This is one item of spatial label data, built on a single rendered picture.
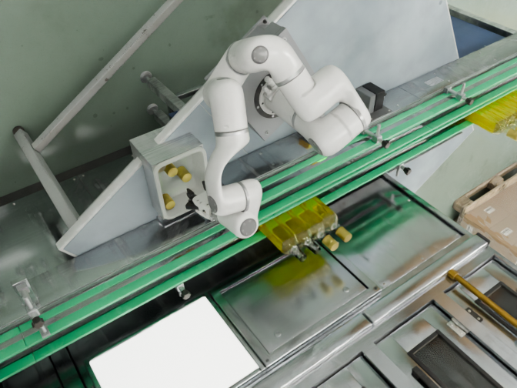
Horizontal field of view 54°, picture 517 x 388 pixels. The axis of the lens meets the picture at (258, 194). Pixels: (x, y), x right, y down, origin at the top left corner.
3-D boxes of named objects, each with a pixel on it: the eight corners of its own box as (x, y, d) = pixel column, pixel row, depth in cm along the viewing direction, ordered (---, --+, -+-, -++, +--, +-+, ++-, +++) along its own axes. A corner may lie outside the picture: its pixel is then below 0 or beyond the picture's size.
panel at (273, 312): (85, 366, 152) (131, 463, 131) (81, 360, 150) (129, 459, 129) (315, 234, 188) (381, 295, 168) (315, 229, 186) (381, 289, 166)
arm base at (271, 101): (245, 95, 146) (273, 118, 136) (272, 61, 145) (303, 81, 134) (274, 120, 158) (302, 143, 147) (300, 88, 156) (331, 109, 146)
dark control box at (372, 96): (352, 105, 197) (367, 115, 191) (354, 88, 191) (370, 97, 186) (368, 98, 200) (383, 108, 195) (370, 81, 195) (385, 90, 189)
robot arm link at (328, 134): (285, 118, 138) (319, 145, 127) (321, 88, 139) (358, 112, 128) (296, 140, 145) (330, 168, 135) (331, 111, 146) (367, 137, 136)
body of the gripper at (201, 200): (212, 229, 140) (195, 214, 149) (243, 213, 144) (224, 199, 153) (206, 206, 136) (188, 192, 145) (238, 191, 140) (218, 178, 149)
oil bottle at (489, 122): (455, 114, 222) (511, 145, 205) (458, 103, 218) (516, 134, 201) (464, 110, 224) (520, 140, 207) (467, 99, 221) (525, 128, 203)
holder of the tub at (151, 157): (155, 218, 168) (166, 231, 163) (139, 152, 149) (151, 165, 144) (199, 196, 175) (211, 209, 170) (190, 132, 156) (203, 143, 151)
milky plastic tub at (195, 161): (152, 207, 164) (165, 222, 158) (139, 152, 148) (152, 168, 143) (198, 185, 171) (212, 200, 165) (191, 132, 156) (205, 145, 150)
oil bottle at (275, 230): (250, 221, 177) (287, 259, 164) (249, 209, 173) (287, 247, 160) (262, 214, 179) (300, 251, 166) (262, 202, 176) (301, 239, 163)
